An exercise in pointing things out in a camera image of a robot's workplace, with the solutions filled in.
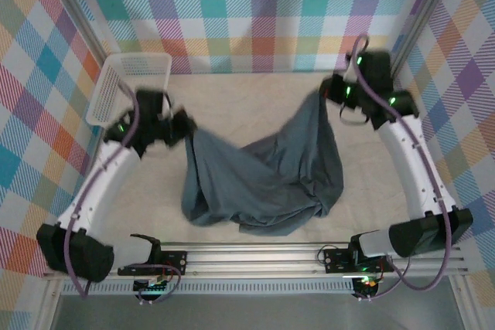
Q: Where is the grey t-shirt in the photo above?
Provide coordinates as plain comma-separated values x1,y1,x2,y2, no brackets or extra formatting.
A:
180,90,345,237

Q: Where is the white plastic mesh basket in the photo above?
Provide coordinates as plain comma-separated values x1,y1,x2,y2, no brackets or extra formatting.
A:
85,53,173,127

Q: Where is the aluminium frame post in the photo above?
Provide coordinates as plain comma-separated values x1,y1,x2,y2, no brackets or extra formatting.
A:
388,0,465,76
48,0,111,63

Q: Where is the aluminium side rail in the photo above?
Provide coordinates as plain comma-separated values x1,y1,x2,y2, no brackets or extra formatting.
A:
419,117,459,211

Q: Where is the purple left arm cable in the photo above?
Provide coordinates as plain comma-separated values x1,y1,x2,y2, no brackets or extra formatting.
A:
65,82,183,306

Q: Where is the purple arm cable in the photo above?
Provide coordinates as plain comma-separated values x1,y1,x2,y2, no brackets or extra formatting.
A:
345,34,452,304
65,82,183,306

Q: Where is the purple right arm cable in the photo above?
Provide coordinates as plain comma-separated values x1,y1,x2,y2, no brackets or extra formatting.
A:
345,34,452,304

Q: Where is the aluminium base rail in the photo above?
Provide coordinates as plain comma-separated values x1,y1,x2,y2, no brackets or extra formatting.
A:
42,243,469,281

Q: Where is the slotted grey cable duct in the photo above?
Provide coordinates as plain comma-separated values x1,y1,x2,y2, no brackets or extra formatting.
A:
61,282,355,295

